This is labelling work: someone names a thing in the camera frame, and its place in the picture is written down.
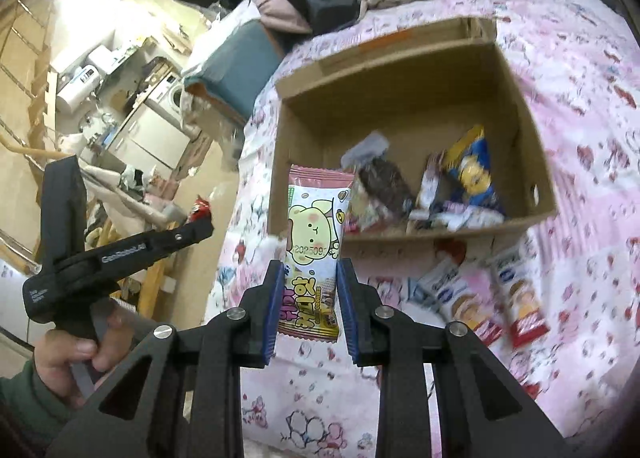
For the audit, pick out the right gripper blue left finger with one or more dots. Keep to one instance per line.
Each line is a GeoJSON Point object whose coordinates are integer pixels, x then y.
{"type": "Point", "coordinates": [262, 306]}

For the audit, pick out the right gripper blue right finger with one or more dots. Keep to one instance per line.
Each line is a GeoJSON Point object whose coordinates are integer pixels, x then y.
{"type": "Point", "coordinates": [358, 302]}

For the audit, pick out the pink cartoon biscuit pack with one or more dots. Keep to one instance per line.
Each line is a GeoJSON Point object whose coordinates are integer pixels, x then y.
{"type": "Point", "coordinates": [318, 202]}

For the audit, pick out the white red milk candy bar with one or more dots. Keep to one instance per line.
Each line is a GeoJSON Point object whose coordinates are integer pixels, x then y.
{"type": "Point", "coordinates": [513, 279]}

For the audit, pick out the dark brown clear snack pouch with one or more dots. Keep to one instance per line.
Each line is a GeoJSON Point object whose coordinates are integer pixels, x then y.
{"type": "Point", "coordinates": [381, 178]}

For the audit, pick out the blue yellow cartoon snack bag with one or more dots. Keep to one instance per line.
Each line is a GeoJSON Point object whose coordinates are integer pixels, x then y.
{"type": "Point", "coordinates": [466, 163]}

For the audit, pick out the person left hand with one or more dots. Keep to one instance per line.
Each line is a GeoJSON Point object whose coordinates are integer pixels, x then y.
{"type": "Point", "coordinates": [58, 350]}

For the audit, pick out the white blue snack packet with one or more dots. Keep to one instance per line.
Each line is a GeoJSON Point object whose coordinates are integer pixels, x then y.
{"type": "Point", "coordinates": [461, 293]}

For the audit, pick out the small silver snack sachet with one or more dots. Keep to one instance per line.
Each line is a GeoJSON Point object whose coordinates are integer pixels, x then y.
{"type": "Point", "coordinates": [453, 216]}

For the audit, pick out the white washing machine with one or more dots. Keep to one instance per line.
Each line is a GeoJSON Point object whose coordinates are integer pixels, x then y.
{"type": "Point", "coordinates": [78, 89]}

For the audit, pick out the teal cushion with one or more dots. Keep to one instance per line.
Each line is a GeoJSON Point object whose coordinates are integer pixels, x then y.
{"type": "Point", "coordinates": [233, 75]}

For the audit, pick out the brown cardboard box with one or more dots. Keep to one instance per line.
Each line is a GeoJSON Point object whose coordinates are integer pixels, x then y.
{"type": "Point", "coordinates": [422, 88]}

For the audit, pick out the pink cartoon bed sheet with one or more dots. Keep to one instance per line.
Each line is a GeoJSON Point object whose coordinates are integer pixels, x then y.
{"type": "Point", "coordinates": [577, 65]}

